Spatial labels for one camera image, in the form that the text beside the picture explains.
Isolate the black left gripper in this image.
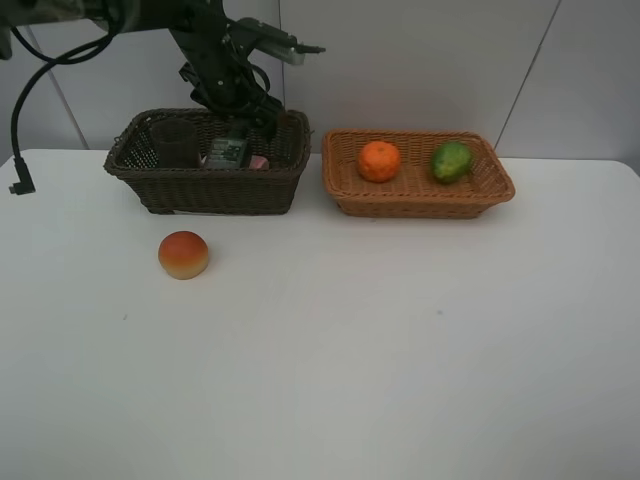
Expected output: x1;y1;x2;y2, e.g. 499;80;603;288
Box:
179;63;288;143

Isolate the pink bottle white cap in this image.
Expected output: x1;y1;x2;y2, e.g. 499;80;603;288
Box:
248;155;270;170

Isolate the dark grey rectangular bottle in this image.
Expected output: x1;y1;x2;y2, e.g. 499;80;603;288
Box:
203;120;251;170

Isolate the translucent purple plastic cup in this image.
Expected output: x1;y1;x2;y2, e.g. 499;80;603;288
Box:
150;118;200;168

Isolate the orange mandarin fruit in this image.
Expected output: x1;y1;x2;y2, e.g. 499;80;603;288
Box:
357;141;401;183

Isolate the red-yellow peach fruit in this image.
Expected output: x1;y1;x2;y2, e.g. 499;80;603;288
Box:
157;231;209;280

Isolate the green lime fruit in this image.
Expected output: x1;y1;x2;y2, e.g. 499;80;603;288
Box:
430;142;473;184

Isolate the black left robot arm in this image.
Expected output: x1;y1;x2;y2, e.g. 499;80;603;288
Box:
1;1;284;160

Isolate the dark brown wicker basket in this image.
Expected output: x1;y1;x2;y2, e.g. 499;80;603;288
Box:
104;108;311;216

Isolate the light orange wicker basket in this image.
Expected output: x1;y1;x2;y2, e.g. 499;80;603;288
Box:
322;129;515;219

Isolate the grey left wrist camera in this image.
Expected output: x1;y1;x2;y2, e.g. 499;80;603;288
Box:
228;17;326;66

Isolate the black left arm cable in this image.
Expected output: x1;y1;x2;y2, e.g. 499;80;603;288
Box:
7;24;119;197

